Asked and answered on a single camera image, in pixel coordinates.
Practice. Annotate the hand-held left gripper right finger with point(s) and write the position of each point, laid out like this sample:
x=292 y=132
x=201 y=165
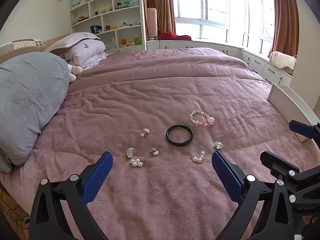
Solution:
x=226 y=173

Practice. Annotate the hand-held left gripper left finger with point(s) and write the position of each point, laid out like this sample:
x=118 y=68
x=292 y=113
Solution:
x=98 y=172

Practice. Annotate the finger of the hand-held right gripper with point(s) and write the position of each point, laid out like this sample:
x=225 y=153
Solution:
x=277 y=163
x=301 y=128

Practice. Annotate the white box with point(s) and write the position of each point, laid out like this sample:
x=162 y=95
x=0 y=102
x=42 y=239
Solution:
x=290 y=105

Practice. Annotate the shell pearl earring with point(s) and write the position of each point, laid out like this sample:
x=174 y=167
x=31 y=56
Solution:
x=130 y=152
x=218 y=144

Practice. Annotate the pearl cluster earring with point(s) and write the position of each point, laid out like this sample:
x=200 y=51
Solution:
x=198 y=157
x=136 y=163

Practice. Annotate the heart pearl earring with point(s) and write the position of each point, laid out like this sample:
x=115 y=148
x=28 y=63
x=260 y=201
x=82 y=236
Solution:
x=155 y=152

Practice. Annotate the silver flower earring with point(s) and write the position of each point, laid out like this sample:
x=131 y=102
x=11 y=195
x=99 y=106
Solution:
x=145 y=131

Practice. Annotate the dark green bangle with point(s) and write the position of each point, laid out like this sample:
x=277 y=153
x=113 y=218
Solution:
x=170 y=140

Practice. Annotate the white plush pillow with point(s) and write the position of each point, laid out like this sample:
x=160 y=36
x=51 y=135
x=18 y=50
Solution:
x=282 y=60

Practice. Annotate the pale pillow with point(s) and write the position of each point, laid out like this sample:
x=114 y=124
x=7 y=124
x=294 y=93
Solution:
x=5 y=163

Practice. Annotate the white plush toy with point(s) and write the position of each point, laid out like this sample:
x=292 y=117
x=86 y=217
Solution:
x=72 y=73

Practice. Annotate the grey pillow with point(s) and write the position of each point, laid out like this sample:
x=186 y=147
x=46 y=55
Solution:
x=27 y=97

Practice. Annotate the pink fleece blanket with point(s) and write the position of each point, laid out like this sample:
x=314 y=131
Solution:
x=160 y=85

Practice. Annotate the brown curtain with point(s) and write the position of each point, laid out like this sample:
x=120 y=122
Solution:
x=286 y=20
x=160 y=5

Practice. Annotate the white window seat cabinets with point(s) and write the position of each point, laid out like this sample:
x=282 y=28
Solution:
x=225 y=48

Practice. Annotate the folded lilac quilt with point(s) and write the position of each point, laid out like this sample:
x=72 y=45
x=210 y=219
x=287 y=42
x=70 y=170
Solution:
x=86 y=52

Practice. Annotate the lilac pillow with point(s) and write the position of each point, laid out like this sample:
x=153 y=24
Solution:
x=72 y=40

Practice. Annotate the beige headboard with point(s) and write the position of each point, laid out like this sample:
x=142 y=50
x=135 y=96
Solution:
x=47 y=42

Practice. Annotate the red cloth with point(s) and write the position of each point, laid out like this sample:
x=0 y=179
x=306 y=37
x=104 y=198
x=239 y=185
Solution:
x=175 y=36

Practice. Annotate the white framed bay window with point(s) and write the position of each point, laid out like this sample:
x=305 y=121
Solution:
x=215 y=7

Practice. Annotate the patchwork cloth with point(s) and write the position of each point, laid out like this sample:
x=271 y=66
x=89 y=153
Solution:
x=22 y=43

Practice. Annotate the white bookshelf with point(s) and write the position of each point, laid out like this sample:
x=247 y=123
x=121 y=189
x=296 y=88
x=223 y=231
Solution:
x=107 y=17

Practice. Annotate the pink air purifier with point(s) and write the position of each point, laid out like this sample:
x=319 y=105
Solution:
x=152 y=22

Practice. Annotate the rows of small toy figures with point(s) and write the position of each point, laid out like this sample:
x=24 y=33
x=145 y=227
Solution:
x=110 y=10

